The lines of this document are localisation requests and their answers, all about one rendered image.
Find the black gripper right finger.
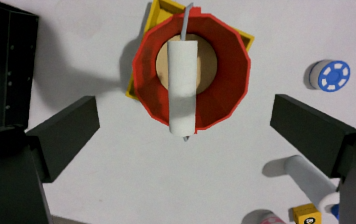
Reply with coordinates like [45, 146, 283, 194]
[269, 94, 356, 224]

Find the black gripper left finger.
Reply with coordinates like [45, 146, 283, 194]
[0, 96, 100, 224]

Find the yellow rectangular tray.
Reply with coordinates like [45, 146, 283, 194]
[125, 0, 255, 101]

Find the red pail with white handle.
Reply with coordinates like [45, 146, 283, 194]
[132, 2, 251, 142]

